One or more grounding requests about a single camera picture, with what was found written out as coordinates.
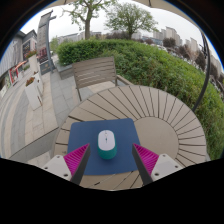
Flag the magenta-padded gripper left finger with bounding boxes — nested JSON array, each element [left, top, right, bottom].
[[40, 143, 92, 186]]

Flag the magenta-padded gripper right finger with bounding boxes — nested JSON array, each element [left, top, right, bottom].
[[131, 143, 184, 186]]

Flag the white and teal computer mouse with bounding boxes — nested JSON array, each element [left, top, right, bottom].
[[97, 129, 118, 160]]

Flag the blue mouse pad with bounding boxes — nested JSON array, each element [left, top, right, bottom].
[[67, 117, 142, 177]]

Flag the white planter box with flowers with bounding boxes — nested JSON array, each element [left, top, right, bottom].
[[24, 76, 44, 111], [28, 49, 41, 74]]

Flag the wooden slatted chair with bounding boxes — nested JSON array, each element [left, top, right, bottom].
[[71, 55, 134, 103]]

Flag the dark curved umbrella pole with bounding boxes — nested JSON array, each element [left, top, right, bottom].
[[191, 31, 212, 113]]

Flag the green hedge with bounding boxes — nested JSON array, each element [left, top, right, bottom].
[[56, 38, 224, 161]]

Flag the grey storefront building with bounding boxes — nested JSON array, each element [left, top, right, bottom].
[[0, 29, 38, 98]]

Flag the tall grey sign pillar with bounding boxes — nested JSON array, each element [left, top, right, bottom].
[[36, 9, 58, 76]]

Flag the distant apartment buildings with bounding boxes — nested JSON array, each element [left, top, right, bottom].
[[54, 25, 223, 76]]

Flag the sparse tree with thick trunk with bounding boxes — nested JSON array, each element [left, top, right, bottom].
[[63, 0, 118, 41]]

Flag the leafy round tree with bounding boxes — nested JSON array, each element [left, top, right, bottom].
[[104, 2, 159, 40]]

